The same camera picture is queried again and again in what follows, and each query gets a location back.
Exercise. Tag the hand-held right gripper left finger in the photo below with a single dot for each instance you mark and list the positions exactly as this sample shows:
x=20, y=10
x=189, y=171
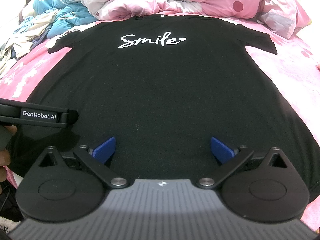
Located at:
x=105, y=150

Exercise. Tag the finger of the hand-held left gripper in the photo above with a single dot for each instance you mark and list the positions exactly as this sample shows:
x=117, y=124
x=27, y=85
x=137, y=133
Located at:
x=72, y=117

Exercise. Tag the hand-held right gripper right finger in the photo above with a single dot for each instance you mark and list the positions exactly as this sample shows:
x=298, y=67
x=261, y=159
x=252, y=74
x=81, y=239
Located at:
x=221, y=150

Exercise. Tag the black printed T-shirt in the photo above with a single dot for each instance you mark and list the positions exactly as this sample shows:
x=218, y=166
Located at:
x=160, y=80

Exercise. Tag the pile of beige and blue clothes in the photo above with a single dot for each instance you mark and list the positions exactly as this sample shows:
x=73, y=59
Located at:
x=25, y=35

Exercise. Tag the person's left hand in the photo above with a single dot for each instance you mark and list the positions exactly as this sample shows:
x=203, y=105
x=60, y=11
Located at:
x=4, y=158

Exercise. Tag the blue patterned quilt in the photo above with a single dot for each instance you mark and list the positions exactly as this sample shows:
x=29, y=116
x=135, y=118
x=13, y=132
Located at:
x=65, y=17

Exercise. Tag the pink floral bed sheet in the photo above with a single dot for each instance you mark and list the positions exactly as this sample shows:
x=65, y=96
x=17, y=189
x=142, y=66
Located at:
x=287, y=65

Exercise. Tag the pink and white comforter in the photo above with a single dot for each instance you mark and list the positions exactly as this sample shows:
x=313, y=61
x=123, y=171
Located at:
x=200, y=0

